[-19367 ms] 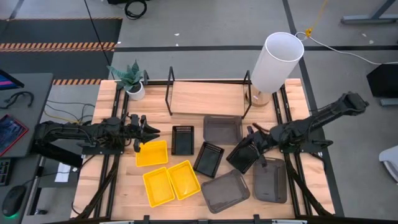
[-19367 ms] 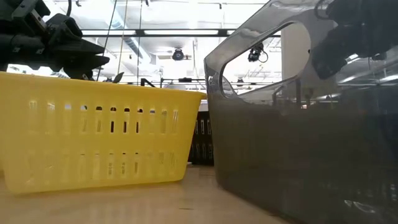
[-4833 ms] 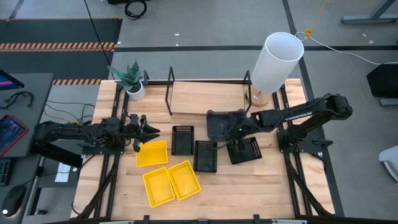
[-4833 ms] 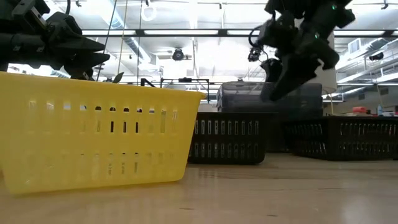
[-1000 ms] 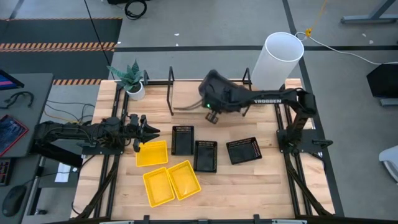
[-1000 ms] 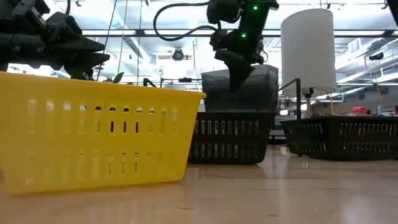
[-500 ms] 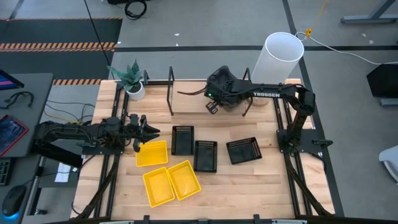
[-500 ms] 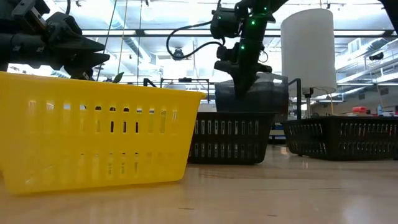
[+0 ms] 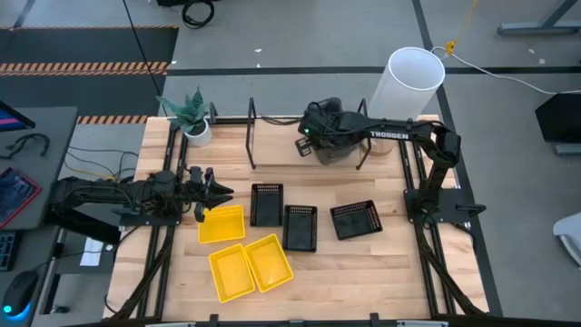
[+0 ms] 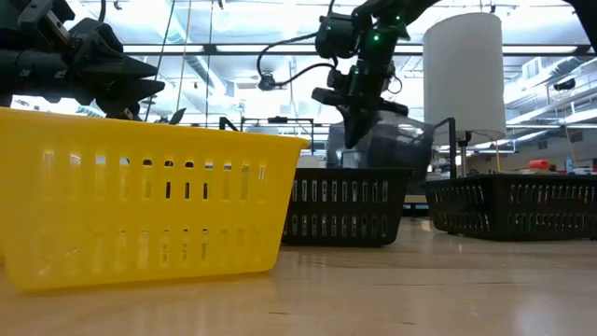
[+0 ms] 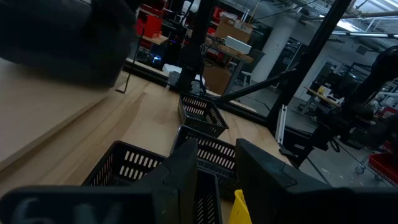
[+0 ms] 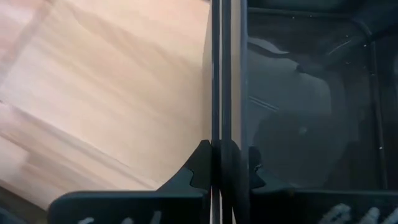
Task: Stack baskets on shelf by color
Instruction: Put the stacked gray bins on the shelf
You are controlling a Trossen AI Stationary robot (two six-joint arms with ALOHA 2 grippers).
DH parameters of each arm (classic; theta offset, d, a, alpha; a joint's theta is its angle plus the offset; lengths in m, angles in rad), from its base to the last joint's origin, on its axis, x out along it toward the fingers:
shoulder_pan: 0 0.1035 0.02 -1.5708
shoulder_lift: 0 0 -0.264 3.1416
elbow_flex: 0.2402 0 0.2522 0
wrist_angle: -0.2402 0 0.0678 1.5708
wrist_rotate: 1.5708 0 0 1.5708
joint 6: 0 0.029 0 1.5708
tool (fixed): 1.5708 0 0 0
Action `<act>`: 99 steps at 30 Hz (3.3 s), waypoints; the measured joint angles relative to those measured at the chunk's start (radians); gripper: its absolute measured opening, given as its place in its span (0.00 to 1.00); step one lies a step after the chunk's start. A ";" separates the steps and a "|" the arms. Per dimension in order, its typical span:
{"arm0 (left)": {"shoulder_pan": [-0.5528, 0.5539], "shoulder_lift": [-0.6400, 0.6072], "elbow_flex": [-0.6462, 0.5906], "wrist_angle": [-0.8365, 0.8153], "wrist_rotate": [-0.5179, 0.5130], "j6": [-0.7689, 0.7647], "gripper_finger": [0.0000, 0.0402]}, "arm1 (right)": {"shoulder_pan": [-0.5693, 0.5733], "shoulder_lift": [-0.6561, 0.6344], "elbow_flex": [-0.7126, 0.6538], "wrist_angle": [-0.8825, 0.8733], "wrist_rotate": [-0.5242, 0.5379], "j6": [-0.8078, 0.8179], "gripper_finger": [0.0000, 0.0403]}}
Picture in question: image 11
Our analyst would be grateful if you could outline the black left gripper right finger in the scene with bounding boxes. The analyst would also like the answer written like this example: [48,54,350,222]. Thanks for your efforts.
[235,139,332,224]

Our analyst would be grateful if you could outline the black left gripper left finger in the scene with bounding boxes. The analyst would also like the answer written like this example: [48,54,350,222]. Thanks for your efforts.
[132,138,199,224]

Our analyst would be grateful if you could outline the yellow slotted plastic basket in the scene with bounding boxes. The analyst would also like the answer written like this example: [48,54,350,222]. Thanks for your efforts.
[228,189,253,224]

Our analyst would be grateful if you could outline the black slotted plastic basket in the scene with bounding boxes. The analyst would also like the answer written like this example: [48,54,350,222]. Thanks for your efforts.
[177,92,229,139]
[81,140,223,224]
[170,124,242,202]

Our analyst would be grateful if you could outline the smoke grey plastic bin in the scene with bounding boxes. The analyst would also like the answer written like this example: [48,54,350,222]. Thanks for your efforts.
[0,0,137,89]

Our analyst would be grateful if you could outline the light wooden shelf board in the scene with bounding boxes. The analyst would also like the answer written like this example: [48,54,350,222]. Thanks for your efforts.
[0,57,130,172]

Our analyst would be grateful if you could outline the cluttered wooden desk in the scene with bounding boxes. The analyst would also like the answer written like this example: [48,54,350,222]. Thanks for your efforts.
[306,86,343,108]

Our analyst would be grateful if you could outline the brown box under workbench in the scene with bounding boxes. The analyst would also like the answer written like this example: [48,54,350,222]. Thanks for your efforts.
[203,63,233,96]

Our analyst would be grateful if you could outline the red cart bin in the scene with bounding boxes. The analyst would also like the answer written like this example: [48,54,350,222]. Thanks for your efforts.
[368,152,398,187]

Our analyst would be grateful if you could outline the white rectangular box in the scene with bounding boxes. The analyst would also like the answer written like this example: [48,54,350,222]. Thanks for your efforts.
[224,35,252,55]

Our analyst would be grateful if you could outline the brown cardboard box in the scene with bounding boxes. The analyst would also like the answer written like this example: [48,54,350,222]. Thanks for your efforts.
[214,15,253,44]

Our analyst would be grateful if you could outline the red storage bins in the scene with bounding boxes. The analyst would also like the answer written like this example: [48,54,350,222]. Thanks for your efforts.
[136,14,163,40]

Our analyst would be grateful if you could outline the ceiling light tube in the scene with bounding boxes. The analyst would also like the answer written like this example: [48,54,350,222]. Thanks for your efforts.
[331,30,398,39]

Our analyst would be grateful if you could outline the white metal bracket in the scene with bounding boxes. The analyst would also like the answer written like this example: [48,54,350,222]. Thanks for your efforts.
[275,104,289,146]

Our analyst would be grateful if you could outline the black metal shelf bracket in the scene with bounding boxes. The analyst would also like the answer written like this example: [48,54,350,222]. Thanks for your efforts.
[115,29,144,95]

